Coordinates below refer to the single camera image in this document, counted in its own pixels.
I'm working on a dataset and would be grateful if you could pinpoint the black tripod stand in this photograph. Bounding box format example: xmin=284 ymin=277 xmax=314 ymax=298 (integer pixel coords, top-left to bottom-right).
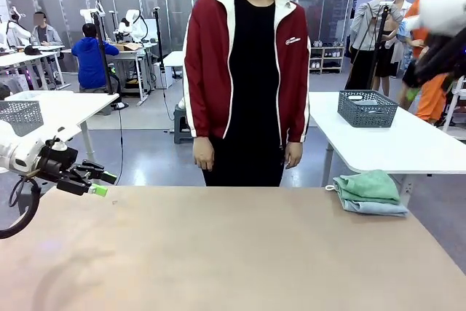
xmin=355 ymin=0 xmax=395 ymax=93
xmin=90 ymin=12 xmax=129 ymax=110

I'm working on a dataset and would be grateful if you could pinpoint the white rack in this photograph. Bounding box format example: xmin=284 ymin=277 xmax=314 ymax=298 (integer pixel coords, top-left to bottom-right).
xmin=442 ymin=74 xmax=466 ymax=133

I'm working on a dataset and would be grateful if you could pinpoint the person in white top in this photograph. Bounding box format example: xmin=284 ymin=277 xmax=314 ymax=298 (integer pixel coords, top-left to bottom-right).
xmin=416 ymin=72 xmax=449 ymax=125

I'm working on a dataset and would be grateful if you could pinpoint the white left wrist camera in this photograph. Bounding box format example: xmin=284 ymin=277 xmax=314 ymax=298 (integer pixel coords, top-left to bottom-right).
xmin=45 ymin=127 xmax=68 ymax=151

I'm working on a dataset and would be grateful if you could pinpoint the white shoe shelf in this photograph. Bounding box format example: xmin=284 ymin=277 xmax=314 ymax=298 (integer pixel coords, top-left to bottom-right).
xmin=309 ymin=45 xmax=346 ymax=74

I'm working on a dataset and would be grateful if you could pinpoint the white work desk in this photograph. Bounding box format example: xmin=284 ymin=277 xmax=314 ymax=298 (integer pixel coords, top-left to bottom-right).
xmin=61 ymin=43 xmax=159 ymax=103
xmin=0 ymin=44 xmax=66 ymax=90

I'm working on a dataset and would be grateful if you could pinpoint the mannequin in orange coat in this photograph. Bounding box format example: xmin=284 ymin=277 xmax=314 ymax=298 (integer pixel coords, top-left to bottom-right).
xmin=397 ymin=0 xmax=433 ymax=108

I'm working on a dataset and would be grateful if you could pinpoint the person's left hand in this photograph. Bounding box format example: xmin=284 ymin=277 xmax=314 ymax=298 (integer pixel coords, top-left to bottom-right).
xmin=285 ymin=141 xmax=304 ymax=169

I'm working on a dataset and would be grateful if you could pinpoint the grey lattice plastic basket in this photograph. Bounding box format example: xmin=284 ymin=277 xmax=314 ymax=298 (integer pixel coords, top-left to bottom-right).
xmin=337 ymin=90 xmax=398 ymax=128
xmin=0 ymin=100 xmax=44 ymax=137

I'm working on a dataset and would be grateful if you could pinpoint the person in blue hoodie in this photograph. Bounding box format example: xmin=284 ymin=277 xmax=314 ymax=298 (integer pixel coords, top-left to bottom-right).
xmin=71 ymin=22 xmax=121 ymax=93

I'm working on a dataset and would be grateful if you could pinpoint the person's right hand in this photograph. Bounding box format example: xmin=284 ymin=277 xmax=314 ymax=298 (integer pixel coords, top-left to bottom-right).
xmin=192 ymin=138 xmax=216 ymax=172

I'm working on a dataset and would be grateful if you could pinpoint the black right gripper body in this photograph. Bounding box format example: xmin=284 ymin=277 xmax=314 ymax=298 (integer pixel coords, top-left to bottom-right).
xmin=414 ymin=30 xmax=466 ymax=85

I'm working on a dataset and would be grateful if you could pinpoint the mannequin in grey shirt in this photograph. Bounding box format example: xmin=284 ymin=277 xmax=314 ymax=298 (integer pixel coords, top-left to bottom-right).
xmin=344 ymin=0 xmax=405 ymax=92

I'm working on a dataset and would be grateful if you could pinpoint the person in red jacket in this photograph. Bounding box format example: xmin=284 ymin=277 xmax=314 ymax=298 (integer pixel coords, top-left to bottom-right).
xmin=183 ymin=0 xmax=312 ymax=187

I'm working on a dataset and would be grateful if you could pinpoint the grey plastic step stool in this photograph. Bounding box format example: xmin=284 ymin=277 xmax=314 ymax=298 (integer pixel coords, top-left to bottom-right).
xmin=173 ymin=104 xmax=194 ymax=144
xmin=16 ymin=179 xmax=55 ymax=216

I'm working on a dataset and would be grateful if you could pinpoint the person in grey jacket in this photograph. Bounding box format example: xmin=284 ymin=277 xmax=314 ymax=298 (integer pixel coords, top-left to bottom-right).
xmin=31 ymin=12 xmax=63 ymax=47

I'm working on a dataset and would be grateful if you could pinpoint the figure in white shirt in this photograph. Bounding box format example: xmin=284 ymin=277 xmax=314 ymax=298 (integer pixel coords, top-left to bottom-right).
xmin=374 ymin=0 xmax=414 ymax=98

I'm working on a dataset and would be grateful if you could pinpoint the person's left forearm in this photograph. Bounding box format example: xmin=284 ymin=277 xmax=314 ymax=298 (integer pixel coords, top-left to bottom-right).
xmin=289 ymin=84 xmax=312 ymax=143

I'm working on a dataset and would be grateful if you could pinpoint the black camera pole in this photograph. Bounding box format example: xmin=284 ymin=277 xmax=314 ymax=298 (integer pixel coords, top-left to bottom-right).
xmin=152 ymin=7 xmax=167 ymax=71

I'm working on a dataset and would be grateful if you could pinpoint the thin black left gripper cable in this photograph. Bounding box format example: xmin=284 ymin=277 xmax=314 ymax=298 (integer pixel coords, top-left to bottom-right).
xmin=9 ymin=176 xmax=37 ymax=208

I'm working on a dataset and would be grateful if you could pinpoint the green terry towel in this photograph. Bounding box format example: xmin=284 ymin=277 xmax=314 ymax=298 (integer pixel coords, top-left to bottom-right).
xmin=333 ymin=169 xmax=401 ymax=205

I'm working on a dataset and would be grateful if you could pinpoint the person's right forearm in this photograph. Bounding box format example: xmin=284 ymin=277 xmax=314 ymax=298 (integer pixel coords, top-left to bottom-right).
xmin=183 ymin=81 xmax=208 ymax=140

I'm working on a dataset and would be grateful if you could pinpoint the light blue terry towel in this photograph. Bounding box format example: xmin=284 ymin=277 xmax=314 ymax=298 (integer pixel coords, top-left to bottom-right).
xmin=325 ymin=184 xmax=409 ymax=217
xmin=345 ymin=94 xmax=387 ymax=114

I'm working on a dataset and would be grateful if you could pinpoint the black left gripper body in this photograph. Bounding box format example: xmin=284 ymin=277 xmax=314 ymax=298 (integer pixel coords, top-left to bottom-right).
xmin=36 ymin=145 xmax=79 ymax=183

